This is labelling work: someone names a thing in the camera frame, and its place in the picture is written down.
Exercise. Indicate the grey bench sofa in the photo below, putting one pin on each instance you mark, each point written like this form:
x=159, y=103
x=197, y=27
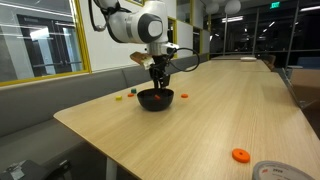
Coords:
x=28, y=130

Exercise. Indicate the white plate on table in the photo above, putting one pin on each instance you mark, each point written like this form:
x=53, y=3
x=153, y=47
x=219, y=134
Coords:
x=248, y=59

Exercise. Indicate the yellow cube block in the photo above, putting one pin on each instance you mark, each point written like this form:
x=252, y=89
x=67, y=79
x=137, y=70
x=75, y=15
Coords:
x=118, y=98

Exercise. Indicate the grey duct tape roll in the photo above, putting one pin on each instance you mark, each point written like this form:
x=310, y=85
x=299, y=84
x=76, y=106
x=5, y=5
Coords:
x=273, y=170

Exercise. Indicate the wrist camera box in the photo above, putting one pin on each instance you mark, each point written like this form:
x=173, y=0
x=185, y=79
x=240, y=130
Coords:
x=143, y=59

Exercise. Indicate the black device on bench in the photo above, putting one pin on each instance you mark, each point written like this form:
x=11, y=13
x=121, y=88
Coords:
x=29, y=170

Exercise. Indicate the black bowl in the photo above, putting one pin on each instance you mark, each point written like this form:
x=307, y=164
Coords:
x=155, y=99

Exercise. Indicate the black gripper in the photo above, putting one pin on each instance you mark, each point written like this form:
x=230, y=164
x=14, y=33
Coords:
x=158, y=73

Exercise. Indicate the green cube block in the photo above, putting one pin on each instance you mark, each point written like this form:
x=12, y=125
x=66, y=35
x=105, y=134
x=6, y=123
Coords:
x=133, y=90

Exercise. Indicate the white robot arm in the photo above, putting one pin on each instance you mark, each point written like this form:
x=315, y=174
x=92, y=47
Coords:
x=147, y=26

